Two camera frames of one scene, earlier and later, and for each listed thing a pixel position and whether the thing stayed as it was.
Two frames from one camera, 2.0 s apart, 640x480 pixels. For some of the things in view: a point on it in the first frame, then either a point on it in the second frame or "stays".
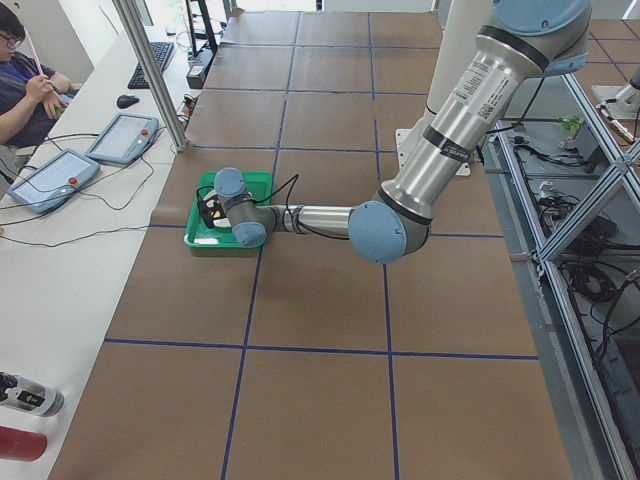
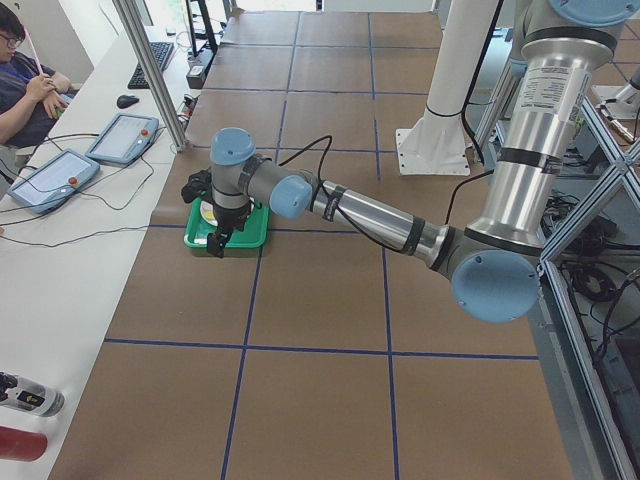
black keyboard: [161, 52] stays
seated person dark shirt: [30, 90] stays
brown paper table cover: [308, 361] stays
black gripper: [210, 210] → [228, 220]
